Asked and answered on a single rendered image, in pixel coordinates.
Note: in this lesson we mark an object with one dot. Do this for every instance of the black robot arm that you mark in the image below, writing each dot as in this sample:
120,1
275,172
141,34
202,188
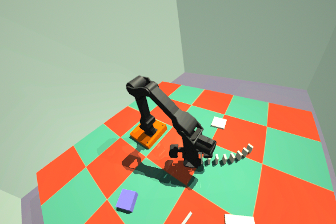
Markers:
184,123

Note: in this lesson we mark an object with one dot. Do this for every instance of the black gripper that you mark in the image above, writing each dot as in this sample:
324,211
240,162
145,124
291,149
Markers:
174,150

